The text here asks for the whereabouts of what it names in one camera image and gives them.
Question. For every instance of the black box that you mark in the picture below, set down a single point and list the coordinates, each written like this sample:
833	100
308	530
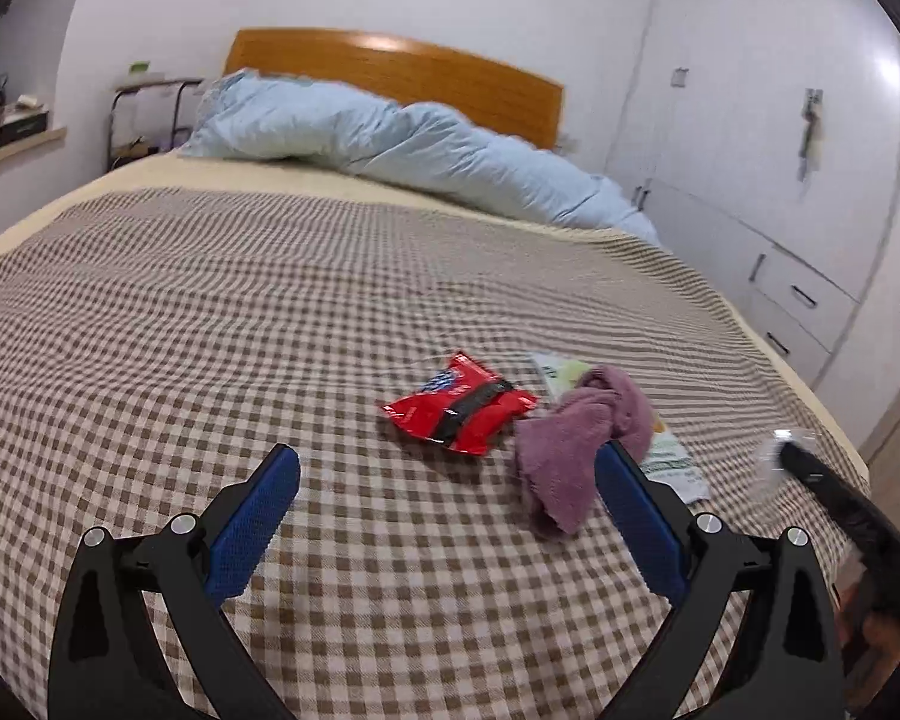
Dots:
19	126

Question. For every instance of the purple towel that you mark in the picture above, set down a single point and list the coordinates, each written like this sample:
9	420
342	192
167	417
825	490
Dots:
570	457

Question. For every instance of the wall socket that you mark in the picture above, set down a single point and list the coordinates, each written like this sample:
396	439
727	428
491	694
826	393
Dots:
569	142

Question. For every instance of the beige windowsill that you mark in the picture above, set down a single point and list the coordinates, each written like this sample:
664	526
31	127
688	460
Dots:
30	142

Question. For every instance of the wooden bed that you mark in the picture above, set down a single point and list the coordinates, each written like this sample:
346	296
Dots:
420	71

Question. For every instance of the black metal bedside rack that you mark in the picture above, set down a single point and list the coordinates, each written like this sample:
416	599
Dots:
150	84

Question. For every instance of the white wardrobe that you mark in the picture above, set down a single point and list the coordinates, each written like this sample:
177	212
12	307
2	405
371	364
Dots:
720	90

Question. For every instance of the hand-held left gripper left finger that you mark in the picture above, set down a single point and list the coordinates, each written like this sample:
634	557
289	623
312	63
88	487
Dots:
259	517

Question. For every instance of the white green pouch packet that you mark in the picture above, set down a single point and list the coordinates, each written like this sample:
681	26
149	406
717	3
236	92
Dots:
671	465

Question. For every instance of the white wardrobe drawer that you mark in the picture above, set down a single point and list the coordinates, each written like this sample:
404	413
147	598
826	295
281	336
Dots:
802	296
787	341

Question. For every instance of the person's right hand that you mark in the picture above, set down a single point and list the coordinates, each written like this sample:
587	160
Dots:
877	645

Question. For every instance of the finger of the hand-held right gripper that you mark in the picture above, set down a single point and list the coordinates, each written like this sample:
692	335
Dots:
817	474

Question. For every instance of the small red packet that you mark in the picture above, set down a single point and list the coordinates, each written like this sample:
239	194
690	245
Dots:
435	409

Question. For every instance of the light blue duvet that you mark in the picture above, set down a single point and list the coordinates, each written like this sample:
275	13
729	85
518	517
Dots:
390	142

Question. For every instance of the hanging beige bag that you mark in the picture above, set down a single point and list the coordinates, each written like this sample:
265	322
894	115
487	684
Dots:
811	135

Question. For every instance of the small green box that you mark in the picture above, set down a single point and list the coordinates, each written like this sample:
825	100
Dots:
141	67

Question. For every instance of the brown checkered bedspread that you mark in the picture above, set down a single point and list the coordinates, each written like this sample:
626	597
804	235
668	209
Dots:
195	330

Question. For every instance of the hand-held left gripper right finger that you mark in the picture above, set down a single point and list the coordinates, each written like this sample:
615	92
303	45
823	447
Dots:
641	521

